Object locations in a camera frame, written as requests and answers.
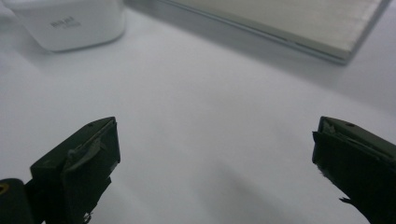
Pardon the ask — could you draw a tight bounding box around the white plastic box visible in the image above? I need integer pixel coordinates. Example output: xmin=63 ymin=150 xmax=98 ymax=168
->
xmin=1 ymin=0 xmax=127 ymax=53

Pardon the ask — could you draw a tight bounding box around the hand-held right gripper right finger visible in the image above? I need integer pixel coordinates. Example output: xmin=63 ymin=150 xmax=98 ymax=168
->
xmin=312 ymin=116 xmax=396 ymax=224

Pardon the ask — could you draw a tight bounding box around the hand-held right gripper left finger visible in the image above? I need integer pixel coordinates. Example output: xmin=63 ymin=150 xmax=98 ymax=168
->
xmin=25 ymin=116 xmax=121 ymax=224

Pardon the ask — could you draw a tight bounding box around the flat white tray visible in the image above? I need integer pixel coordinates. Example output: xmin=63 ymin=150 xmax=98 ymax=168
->
xmin=155 ymin=0 xmax=393 ymax=66

